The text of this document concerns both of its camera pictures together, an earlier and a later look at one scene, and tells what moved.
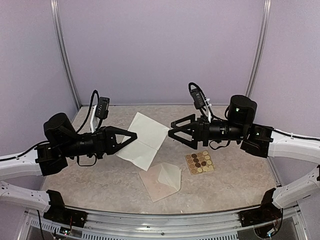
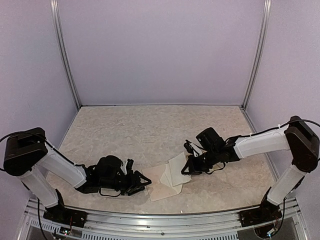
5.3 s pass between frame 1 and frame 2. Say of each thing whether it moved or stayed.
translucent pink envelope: stayed
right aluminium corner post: stayed
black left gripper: moved
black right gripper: moved
